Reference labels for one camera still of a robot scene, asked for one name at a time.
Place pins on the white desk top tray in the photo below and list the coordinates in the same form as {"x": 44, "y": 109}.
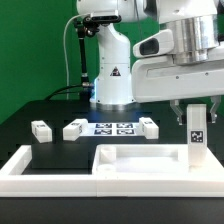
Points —
{"x": 154, "y": 170}

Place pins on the black camera stand pole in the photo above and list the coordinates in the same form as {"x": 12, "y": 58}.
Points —
{"x": 85, "y": 93}

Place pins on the white U-shaped frame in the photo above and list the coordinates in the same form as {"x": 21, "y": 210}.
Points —
{"x": 14, "y": 183}

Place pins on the marker tag sheet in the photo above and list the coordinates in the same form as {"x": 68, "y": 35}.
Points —
{"x": 112, "y": 129}

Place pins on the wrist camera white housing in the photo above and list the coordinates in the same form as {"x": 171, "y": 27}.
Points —
{"x": 159, "y": 44}

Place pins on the black camera on stand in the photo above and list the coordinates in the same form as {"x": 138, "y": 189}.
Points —
{"x": 89, "y": 25}

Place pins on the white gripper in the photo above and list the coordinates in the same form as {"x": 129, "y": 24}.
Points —
{"x": 159, "y": 79}

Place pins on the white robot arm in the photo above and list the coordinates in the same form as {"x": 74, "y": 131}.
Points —
{"x": 184, "y": 59}

